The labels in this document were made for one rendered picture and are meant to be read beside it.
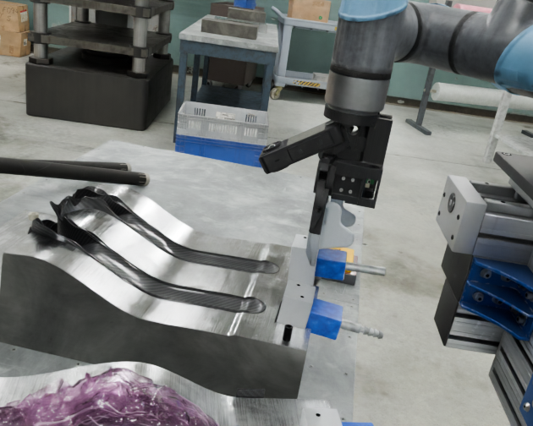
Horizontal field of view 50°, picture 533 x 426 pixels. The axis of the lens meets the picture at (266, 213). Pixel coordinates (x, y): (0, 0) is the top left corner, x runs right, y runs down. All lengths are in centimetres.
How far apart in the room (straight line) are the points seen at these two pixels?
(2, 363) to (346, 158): 49
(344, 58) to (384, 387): 160
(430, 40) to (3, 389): 61
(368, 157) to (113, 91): 396
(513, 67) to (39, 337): 64
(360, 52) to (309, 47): 639
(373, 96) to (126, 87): 394
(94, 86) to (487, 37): 410
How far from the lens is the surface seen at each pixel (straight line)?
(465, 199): 96
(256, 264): 84
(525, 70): 69
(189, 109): 420
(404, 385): 220
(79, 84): 468
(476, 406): 223
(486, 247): 99
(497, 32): 71
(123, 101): 461
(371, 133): 73
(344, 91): 71
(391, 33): 71
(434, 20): 76
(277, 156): 74
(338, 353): 84
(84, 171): 122
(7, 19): 726
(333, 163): 74
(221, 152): 387
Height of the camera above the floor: 128
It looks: 23 degrees down
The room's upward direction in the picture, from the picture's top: 9 degrees clockwise
